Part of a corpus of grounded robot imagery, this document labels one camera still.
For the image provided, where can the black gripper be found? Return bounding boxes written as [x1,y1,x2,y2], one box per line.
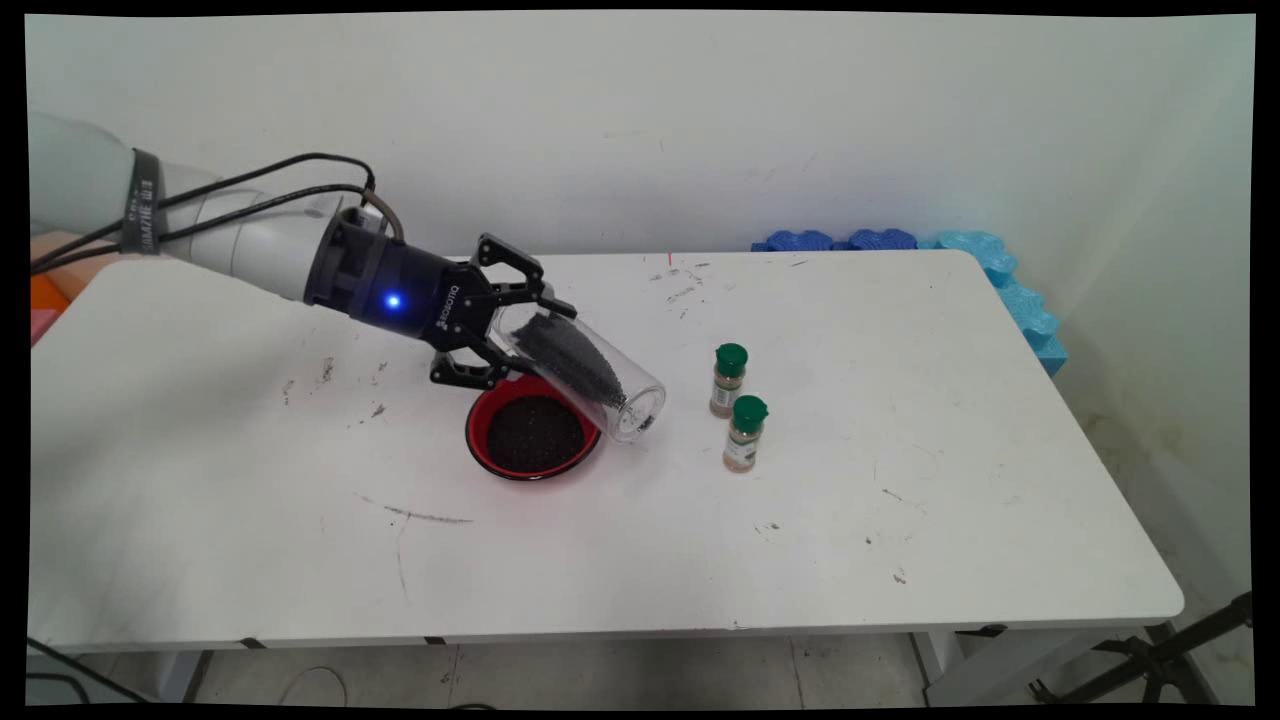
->
[305,205,579,392]

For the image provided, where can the clear plastic jar black grains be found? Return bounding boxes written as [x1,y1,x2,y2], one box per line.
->
[490,305,667,444]

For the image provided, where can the red bowl with black grains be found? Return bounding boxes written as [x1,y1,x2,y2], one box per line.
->
[465,375,604,483]

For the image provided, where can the spice bottle green cap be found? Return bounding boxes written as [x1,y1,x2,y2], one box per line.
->
[723,395,769,474]
[709,343,749,420]

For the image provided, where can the white table leg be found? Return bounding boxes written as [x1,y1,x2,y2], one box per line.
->
[155,650,211,701]
[915,630,1101,706]

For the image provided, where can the black tripod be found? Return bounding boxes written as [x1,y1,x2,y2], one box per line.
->
[1030,590,1253,706]

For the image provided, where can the black velcro strap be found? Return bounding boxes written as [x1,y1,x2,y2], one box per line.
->
[122,148,164,256]

